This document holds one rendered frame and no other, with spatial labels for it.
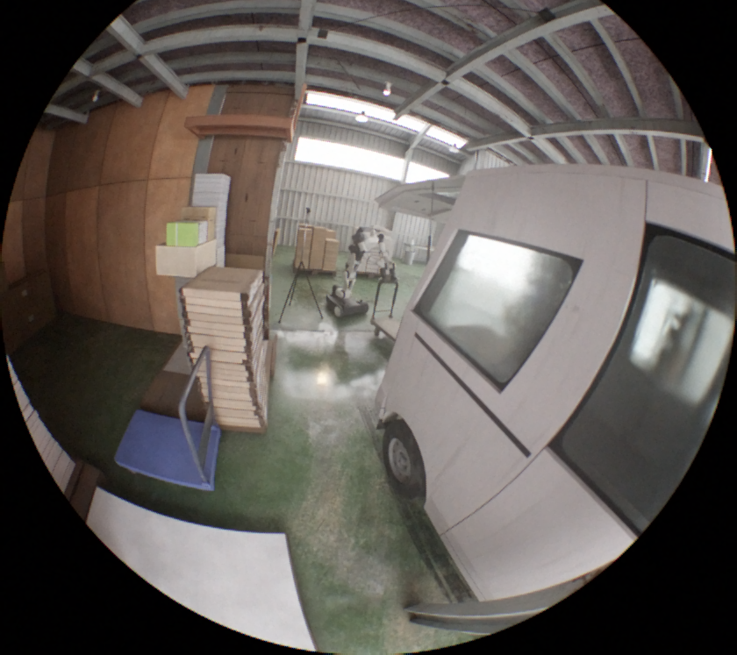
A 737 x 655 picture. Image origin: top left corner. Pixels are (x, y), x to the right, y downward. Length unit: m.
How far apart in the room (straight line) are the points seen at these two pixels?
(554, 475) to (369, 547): 1.11
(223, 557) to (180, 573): 0.28
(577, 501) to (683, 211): 0.69
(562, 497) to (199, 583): 1.47
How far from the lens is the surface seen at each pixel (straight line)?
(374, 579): 1.55
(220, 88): 2.97
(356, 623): 1.56
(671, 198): 0.68
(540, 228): 0.74
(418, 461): 1.29
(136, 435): 1.88
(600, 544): 0.82
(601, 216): 0.68
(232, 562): 1.47
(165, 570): 1.60
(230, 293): 1.23
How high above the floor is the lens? 1.52
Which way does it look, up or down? 16 degrees down
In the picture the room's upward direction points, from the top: 10 degrees clockwise
